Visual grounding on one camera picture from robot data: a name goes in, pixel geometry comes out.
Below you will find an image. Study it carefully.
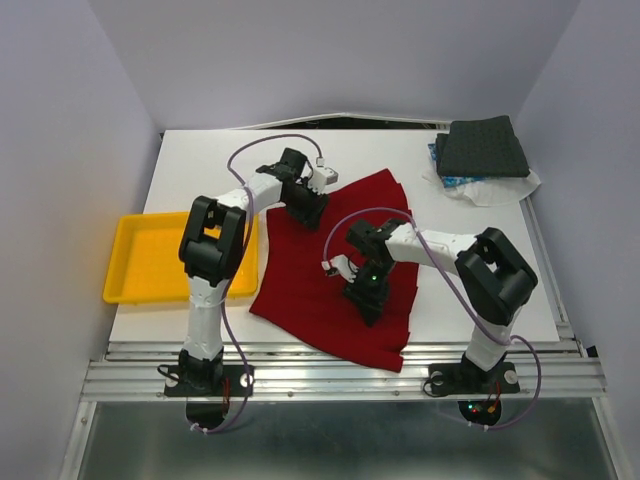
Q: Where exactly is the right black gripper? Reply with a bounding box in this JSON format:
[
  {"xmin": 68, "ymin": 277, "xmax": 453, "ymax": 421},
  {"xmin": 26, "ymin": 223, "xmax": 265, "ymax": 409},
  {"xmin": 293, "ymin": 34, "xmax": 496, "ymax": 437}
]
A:
[{"xmin": 341, "ymin": 259, "xmax": 394, "ymax": 327}]

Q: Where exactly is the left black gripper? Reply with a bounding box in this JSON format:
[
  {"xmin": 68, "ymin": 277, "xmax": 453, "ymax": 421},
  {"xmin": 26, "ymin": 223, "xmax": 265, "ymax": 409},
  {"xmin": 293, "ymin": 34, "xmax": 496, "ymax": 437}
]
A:
[{"xmin": 283, "ymin": 180, "xmax": 330, "ymax": 232}]

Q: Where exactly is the red skirt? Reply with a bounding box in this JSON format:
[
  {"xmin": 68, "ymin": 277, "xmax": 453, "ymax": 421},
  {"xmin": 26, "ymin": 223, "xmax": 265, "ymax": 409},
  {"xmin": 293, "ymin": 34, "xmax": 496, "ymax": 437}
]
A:
[{"xmin": 250, "ymin": 169, "xmax": 418, "ymax": 372}]

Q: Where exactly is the dark grey dotted skirt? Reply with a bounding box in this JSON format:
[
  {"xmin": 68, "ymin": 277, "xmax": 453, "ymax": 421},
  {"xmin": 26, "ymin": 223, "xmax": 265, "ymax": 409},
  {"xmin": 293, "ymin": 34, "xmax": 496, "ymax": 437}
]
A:
[{"xmin": 435, "ymin": 115, "xmax": 530, "ymax": 178}]

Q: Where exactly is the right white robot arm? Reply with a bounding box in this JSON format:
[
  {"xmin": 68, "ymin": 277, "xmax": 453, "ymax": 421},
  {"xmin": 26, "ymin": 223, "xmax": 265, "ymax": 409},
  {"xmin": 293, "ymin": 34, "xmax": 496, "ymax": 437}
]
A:
[{"xmin": 324, "ymin": 218, "xmax": 538, "ymax": 390}]

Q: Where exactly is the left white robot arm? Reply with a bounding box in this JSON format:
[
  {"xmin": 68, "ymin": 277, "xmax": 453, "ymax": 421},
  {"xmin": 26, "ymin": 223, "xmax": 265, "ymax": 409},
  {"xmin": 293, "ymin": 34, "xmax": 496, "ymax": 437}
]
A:
[{"xmin": 177, "ymin": 148, "xmax": 338, "ymax": 394}]

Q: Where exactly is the blue floral skirt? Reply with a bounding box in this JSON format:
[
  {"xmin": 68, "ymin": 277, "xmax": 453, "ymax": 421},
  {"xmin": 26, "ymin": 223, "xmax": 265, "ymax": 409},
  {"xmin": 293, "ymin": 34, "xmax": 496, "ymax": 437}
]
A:
[{"xmin": 428, "ymin": 143, "xmax": 485, "ymax": 188}]

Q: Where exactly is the yellow plastic tray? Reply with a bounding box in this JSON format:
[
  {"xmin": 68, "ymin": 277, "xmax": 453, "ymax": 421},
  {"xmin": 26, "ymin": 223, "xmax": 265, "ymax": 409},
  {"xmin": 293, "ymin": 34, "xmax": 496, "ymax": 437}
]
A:
[{"xmin": 101, "ymin": 211, "xmax": 261, "ymax": 305}]

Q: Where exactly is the white paper sheet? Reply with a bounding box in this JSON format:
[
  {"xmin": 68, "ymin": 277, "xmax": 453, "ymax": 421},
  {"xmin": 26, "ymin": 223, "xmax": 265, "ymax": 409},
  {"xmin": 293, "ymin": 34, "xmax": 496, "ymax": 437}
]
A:
[{"xmin": 422, "ymin": 170, "xmax": 541, "ymax": 207}]

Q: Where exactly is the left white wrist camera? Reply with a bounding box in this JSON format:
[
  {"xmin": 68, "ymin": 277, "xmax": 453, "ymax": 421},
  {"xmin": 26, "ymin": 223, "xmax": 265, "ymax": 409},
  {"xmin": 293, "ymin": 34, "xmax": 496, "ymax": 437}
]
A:
[{"xmin": 307, "ymin": 165, "xmax": 339, "ymax": 194}]

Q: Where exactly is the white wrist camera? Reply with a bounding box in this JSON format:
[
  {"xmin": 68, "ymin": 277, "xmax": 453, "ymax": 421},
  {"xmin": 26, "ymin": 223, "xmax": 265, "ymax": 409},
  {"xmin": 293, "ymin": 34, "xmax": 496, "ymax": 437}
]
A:
[
  {"xmin": 321, "ymin": 254, "xmax": 359, "ymax": 283},
  {"xmin": 307, "ymin": 165, "xmax": 339, "ymax": 194}
]

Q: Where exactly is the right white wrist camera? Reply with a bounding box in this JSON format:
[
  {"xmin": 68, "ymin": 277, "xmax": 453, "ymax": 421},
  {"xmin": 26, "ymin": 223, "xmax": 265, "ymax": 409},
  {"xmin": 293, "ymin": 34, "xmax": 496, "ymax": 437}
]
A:
[{"xmin": 321, "ymin": 254, "xmax": 359, "ymax": 283}]

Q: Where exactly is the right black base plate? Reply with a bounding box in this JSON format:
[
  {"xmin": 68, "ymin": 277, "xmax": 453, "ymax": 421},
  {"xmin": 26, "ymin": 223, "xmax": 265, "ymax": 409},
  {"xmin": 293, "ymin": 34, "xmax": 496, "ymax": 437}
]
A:
[{"xmin": 422, "ymin": 362, "xmax": 520, "ymax": 427}]

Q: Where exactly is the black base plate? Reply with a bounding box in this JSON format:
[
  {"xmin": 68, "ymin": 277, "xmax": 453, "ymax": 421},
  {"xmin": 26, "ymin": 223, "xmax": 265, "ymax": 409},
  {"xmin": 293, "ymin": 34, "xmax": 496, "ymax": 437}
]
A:
[
  {"xmin": 157, "ymin": 364, "xmax": 255, "ymax": 435},
  {"xmin": 422, "ymin": 362, "xmax": 520, "ymax": 427}
]

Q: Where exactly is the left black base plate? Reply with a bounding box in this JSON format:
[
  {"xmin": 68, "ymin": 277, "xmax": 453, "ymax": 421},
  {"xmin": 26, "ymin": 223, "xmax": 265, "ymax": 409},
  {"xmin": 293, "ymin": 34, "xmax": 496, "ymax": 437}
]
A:
[{"xmin": 157, "ymin": 364, "xmax": 255, "ymax": 435}]

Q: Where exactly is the aluminium mounting rail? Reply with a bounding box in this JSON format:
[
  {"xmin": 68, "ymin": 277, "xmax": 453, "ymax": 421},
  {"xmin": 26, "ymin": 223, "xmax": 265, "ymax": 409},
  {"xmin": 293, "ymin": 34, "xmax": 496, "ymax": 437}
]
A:
[{"xmin": 81, "ymin": 325, "xmax": 607, "ymax": 402}]

